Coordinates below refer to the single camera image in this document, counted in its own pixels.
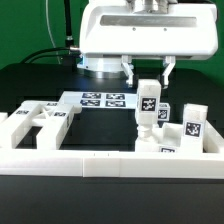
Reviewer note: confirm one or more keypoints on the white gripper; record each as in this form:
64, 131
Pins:
186, 32

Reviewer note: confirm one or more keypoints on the white chair seat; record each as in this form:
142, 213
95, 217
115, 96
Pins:
167, 139

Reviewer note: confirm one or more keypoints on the white tagged nut cube left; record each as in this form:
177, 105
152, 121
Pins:
164, 112

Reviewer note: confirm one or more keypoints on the white base tag sheet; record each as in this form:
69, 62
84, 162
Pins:
100, 100

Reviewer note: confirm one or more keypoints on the white U-shaped obstacle fence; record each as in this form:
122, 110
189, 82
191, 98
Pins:
46, 162

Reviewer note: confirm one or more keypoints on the white chair back frame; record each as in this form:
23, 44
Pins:
54, 120

